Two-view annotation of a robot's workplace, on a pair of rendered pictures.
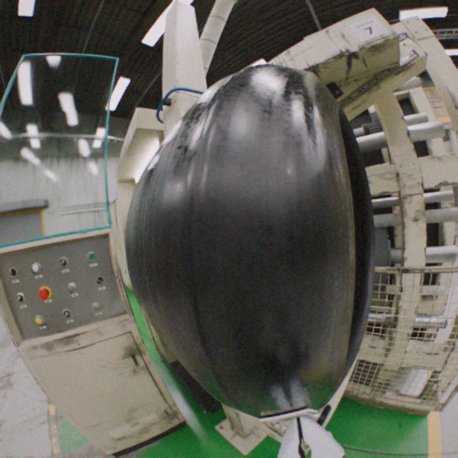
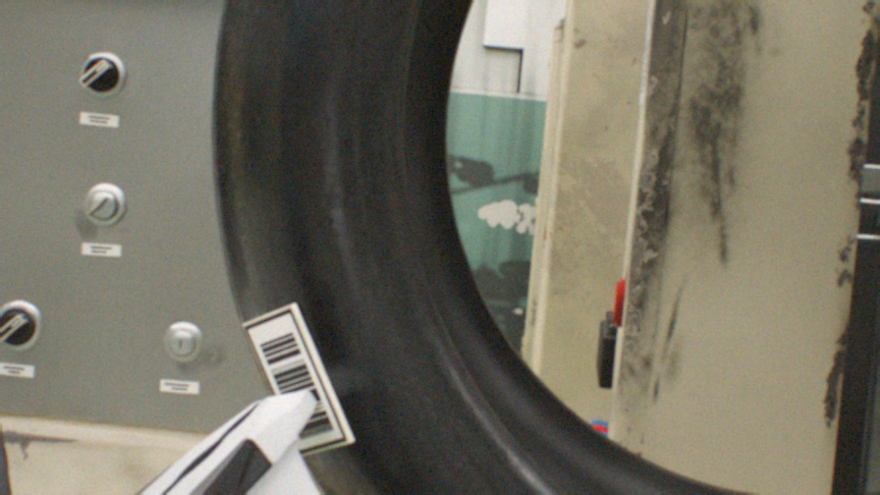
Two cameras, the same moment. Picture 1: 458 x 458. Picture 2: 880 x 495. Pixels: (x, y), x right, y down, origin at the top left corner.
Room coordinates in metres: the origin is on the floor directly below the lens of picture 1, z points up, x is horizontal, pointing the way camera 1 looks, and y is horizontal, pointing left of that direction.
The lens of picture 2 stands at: (-0.46, -0.63, 1.15)
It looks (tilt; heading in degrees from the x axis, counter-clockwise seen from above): 3 degrees down; 44
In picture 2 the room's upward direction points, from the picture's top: 5 degrees clockwise
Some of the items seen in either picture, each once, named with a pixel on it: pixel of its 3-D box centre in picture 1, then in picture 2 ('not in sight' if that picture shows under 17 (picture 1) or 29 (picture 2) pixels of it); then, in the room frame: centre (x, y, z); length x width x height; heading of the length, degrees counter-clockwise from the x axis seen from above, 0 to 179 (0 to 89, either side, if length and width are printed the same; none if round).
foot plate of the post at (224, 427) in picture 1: (245, 426); not in sight; (0.53, 0.09, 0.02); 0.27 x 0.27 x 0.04; 41
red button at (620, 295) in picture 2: not in sight; (629, 303); (0.49, 0.13, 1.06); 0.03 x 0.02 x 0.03; 41
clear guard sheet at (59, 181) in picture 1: (49, 124); not in sight; (0.41, 0.67, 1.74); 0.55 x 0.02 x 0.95; 131
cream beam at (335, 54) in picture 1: (316, 75); not in sight; (0.45, -0.40, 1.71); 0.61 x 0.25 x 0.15; 41
